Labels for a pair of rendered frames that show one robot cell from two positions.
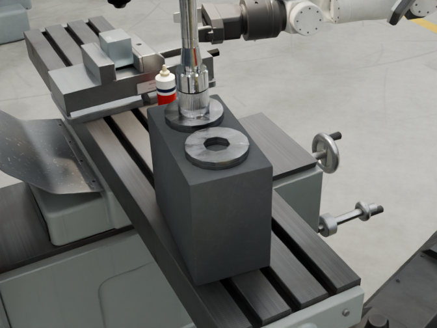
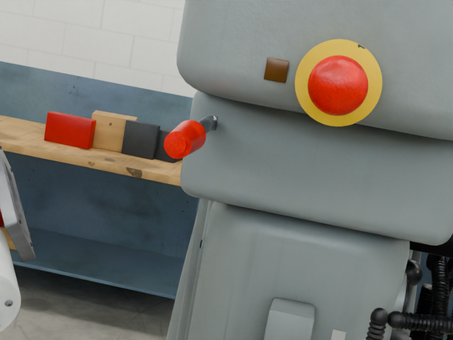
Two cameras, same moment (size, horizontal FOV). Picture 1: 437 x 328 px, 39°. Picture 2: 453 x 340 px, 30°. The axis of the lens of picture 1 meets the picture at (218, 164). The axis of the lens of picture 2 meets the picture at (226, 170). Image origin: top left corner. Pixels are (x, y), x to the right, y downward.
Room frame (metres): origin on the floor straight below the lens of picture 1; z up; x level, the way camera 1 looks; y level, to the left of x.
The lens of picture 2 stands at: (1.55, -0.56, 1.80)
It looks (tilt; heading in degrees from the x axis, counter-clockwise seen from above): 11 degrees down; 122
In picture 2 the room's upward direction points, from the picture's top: 10 degrees clockwise
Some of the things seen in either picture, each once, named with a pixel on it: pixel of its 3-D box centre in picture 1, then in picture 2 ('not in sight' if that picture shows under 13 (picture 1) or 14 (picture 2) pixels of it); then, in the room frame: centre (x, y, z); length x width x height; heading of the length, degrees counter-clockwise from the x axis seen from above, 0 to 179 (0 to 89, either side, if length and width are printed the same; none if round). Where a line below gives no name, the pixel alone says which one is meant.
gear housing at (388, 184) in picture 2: not in sight; (327, 140); (1.16, 0.22, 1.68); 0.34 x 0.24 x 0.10; 116
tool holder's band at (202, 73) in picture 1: (191, 71); not in sight; (0.81, 0.03, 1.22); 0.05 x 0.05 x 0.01
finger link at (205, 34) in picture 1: (197, 36); not in sight; (1.15, 0.03, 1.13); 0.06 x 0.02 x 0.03; 101
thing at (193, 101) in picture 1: (192, 92); not in sight; (0.81, 0.03, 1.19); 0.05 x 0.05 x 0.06
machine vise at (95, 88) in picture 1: (132, 69); not in sight; (1.25, 0.18, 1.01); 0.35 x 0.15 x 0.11; 117
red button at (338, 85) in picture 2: not in sight; (338, 85); (1.29, -0.04, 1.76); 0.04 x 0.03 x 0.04; 26
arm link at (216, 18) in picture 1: (235, 21); not in sight; (1.23, -0.04, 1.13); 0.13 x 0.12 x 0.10; 11
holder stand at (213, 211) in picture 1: (207, 181); not in sight; (0.76, 0.02, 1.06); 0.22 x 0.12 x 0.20; 19
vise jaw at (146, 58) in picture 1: (141, 52); not in sight; (1.26, 0.16, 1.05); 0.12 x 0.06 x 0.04; 27
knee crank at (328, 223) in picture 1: (350, 215); not in sight; (1.29, -0.35, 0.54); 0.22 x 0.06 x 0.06; 116
